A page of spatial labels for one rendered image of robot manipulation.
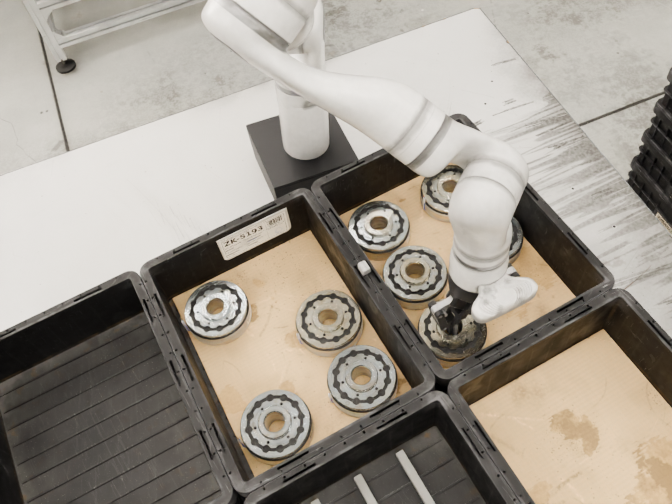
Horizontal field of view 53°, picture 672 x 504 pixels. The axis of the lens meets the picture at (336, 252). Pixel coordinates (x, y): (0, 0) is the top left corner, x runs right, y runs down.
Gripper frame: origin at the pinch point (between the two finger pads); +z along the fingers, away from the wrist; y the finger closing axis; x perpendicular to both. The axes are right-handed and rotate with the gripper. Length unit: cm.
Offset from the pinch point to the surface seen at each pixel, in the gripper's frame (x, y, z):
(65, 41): -206, 45, 73
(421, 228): -20.0, -3.4, 3.9
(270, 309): -18.5, 25.7, 4.0
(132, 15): -203, 18, 72
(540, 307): 2.2, -11.8, 4.0
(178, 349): -13.4, 40.5, -5.9
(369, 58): -75, -22, 17
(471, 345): 3.5, 1.9, 1.2
